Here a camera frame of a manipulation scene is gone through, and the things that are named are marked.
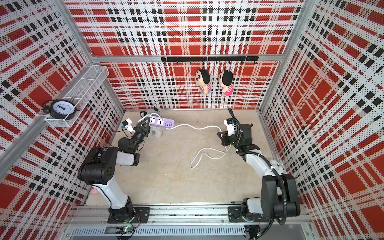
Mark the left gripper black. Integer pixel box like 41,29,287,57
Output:
130,117,151,153

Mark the white power cord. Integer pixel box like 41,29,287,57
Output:
137,112,232,170

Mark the purple power strip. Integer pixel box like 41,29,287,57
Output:
150,116,175,129

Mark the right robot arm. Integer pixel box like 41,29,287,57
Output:
218,118,301,225

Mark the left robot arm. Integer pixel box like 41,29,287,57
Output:
77,116,151,224

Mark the grey husky plush toy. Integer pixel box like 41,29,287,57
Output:
140,107,165,138

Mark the doll with pink shorts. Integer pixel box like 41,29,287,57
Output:
219,70,234,97

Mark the doll with blue shorts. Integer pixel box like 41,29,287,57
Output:
194,69,211,95

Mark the black alarm clock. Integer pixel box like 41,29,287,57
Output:
42,99,79,121

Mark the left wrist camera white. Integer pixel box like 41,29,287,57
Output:
122,118,135,133

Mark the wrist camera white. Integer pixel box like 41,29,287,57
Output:
122,118,135,133
224,118,238,137

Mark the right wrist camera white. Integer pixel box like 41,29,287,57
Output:
224,118,238,137

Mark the white wire basket shelf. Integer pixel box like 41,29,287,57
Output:
45,65,109,128

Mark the black hook rail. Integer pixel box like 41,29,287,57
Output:
161,56,260,64

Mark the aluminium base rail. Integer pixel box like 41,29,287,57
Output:
59,202,316,240

